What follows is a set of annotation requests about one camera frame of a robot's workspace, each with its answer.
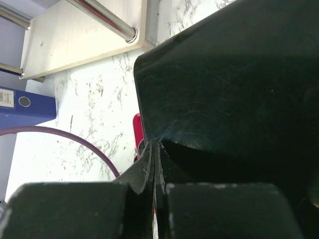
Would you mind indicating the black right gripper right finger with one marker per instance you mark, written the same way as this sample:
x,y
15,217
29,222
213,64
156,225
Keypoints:
x,y
199,195

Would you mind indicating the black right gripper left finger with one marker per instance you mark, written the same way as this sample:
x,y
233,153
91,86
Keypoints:
x,y
120,209

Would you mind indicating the pink bottom drawer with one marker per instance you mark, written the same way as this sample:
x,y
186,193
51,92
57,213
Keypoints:
x,y
139,135

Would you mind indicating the black drawer organizer cabinet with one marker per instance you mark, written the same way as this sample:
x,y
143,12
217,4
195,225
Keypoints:
x,y
242,84

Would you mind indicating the white two-tier wooden shelf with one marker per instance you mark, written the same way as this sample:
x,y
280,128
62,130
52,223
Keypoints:
x,y
75,32

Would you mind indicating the blue ring binder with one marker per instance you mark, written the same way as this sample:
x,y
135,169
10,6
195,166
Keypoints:
x,y
21,108

